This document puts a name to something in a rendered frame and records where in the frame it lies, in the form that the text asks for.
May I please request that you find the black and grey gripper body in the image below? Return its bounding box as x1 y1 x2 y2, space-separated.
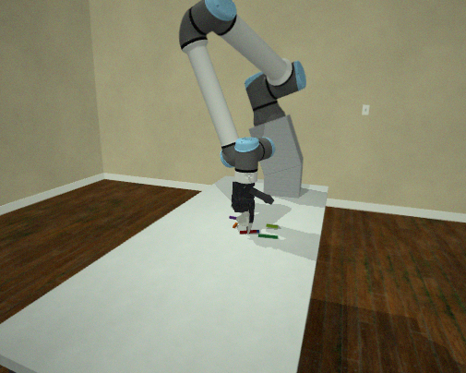
232 182 255 213

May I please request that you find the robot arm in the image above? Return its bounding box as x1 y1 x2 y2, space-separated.
179 0 306 184

